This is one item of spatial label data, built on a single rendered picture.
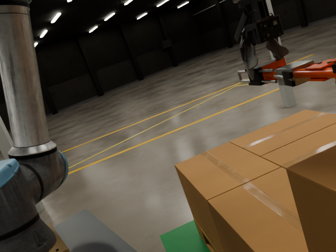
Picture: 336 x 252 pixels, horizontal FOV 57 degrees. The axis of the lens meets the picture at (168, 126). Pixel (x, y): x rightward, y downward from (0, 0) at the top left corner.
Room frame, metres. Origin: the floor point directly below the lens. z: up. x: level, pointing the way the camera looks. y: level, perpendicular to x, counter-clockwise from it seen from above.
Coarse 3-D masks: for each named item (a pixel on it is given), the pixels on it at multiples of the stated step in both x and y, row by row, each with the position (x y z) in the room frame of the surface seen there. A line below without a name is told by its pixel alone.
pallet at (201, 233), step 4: (196, 224) 1.83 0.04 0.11; (200, 228) 1.73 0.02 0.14; (200, 232) 1.78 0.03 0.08; (200, 236) 1.84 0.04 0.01; (204, 236) 1.73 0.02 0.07; (204, 240) 1.74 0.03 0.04; (208, 240) 1.60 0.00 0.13; (208, 244) 1.72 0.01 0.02; (212, 244) 1.53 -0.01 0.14; (208, 248) 1.70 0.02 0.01; (212, 248) 1.67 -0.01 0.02
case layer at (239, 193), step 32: (288, 128) 1.79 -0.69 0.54; (320, 128) 1.62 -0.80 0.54; (192, 160) 1.83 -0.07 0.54; (224, 160) 1.65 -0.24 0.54; (256, 160) 1.51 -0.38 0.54; (288, 160) 1.38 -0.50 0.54; (192, 192) 1.57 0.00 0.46; (224, 192) 1.30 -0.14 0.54; (256, 192) 1.20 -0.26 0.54; (288, 192) 1.12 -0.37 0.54; (224, 224) 1.11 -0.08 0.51; (256, 224) 0.99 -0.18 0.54; (288, 224) 0.93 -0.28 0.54
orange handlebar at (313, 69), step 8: (312, 64) 0.70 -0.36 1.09; (320, 64) 0.64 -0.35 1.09; (328, 64) 0.62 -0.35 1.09; (264, 72) 0.83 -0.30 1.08; (272, 72) 0.79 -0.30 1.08; (296, 72) 0.70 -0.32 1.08; (304, 72) 0.67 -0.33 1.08; (312, 72) 0.64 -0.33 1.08; (320, 72) 0.62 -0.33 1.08; (328, 72) 0.60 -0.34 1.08; (312, 80) 0.65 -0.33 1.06; (320, 80) 0.62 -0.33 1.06
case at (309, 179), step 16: (304, 160) 0.54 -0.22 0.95; (320, 160) 0.52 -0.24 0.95; (288, 176) 0.53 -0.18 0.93; (304, 176) 0.48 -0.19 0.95; (320, 176) 0.47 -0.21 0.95; (304, 192) 0.49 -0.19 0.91; (320, 192) 0.45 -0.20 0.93; (304, 208) 0.51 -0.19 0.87; (320, 208) 0.46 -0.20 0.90; (304, 224) 0.52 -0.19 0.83; (320, 224) 0.47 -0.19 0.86; (320, 240) 0.48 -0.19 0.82
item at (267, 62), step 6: (270, 60) 0.89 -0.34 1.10; (276, 60) 0.85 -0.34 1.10; (282, 60) 0.85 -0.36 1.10; (258, 66) 0.86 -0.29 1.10; (264, 66) 0.84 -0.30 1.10; (270, 66) 0.84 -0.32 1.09; (276, 66) 0.84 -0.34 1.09; (264, 78) 0.84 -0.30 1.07; (270, 78) 0.84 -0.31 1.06; (276, 78) 0.84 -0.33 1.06
